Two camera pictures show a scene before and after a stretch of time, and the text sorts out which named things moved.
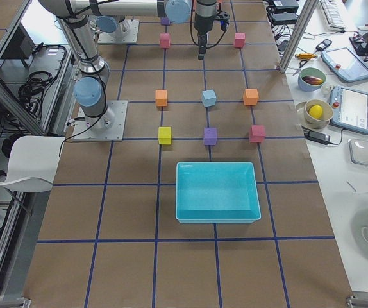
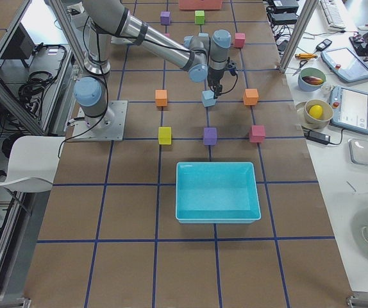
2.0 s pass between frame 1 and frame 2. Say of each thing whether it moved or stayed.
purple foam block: stayed
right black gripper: moved
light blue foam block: stayed
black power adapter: stayed
